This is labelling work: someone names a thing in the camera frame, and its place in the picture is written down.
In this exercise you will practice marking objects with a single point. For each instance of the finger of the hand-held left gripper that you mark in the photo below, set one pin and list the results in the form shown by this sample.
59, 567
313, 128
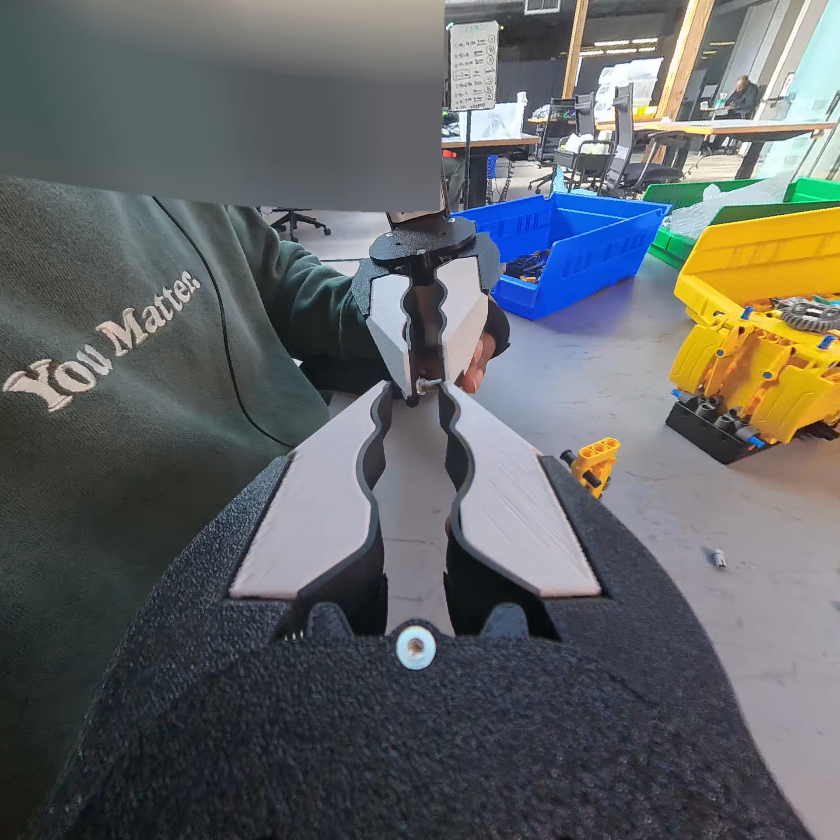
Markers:
387, 315
466, 302

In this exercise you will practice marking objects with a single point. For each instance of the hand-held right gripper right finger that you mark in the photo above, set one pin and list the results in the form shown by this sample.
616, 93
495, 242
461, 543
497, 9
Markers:
525, 525

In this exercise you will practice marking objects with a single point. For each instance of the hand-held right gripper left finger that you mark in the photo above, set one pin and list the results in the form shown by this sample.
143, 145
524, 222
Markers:
308, 525

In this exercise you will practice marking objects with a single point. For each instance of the black lego pin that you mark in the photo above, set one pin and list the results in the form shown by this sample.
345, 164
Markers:
584, 467

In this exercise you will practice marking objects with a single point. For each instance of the yellow lego panel piece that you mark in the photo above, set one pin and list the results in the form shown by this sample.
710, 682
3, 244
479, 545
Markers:
597, 459

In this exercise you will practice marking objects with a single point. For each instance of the yellow lego vehicle model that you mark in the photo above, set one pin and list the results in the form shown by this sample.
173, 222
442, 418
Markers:
754, 374

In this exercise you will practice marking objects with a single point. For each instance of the person's left hand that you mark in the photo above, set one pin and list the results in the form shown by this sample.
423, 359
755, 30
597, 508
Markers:
495, 334

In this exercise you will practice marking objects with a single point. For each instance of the dark blue yellow object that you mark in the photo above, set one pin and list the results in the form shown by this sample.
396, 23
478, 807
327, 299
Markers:
525, 266

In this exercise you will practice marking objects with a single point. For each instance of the cluttered office desk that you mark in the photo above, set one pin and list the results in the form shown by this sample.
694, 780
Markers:
492, 141

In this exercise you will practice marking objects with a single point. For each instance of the black office chair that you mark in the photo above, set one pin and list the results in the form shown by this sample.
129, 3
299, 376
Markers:
298, 223
630, 144

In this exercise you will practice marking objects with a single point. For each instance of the blue plastic bin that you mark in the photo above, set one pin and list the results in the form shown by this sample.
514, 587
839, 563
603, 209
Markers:
590, 262

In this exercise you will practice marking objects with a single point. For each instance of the black utility cart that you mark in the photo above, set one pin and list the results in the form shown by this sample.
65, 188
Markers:
581, 161

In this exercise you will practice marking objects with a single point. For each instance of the white board on stand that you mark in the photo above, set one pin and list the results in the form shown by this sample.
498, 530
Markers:
474, 65

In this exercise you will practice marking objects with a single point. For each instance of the person's green sweatshirt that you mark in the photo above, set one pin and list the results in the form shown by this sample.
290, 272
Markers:
131, 459

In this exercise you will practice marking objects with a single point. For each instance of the green plastic bin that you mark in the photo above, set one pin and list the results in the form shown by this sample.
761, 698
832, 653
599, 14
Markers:
682, 193
669, 243

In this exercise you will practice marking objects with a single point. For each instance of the clear bubble wrap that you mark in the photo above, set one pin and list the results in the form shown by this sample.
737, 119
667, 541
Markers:
722, 210

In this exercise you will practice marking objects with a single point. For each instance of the wooden office desk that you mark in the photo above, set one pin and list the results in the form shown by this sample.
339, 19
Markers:
722, 128

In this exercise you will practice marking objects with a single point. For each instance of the large yellow plastic bin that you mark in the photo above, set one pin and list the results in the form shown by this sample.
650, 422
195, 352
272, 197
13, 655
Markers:
774, 249

